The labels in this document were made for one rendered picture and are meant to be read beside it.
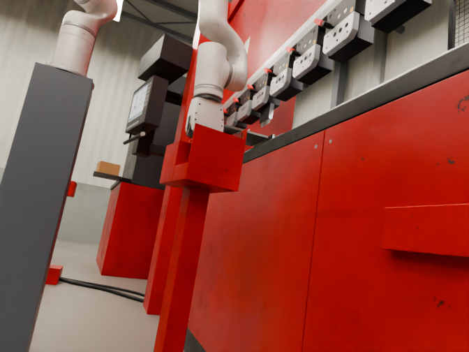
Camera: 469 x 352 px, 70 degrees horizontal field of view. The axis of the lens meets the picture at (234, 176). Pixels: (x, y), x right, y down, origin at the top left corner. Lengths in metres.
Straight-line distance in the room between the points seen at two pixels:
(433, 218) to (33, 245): 1.08
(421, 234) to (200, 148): 0.55
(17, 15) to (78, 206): 4.49
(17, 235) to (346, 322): 0.97
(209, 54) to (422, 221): 0.69
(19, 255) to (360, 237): 0.98
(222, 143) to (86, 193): 7.65
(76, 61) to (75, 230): 7.25
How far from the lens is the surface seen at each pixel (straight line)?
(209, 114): 0.95
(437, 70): 0.67
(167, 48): 2.73
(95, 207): 8.48
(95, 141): 8.65
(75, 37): 1.41
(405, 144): 0.66
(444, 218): 0.56
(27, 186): 1.24
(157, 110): 2.52
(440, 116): 0.63
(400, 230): 0.60
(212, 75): 0.97
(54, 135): 1.26
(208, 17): 1.07
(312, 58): 1.30
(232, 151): 0.94
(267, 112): 1.62
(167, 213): 2.29
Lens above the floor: 0.53
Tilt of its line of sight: 11 degrees up
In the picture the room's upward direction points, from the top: 9 degrees clockwise
